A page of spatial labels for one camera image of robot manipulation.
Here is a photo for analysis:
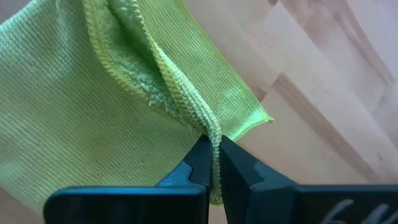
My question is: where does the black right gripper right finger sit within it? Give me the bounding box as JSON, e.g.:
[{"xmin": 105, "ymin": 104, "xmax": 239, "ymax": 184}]
[{"xmin": 219, "ymin": 134, "xmax": 398, "ymax": 224}]

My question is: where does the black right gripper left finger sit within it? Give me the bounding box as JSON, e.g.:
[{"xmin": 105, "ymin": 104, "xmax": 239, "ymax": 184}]
[{"xmin": 42, "ymin": 133, "xmax": 215, "ymax": 224}]

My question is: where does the lime green microfiber towel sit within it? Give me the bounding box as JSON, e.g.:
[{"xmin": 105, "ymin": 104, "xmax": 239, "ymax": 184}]
[{"xmin": 0, "ymin": 0, "xmax": 275, "ymax": 218}]

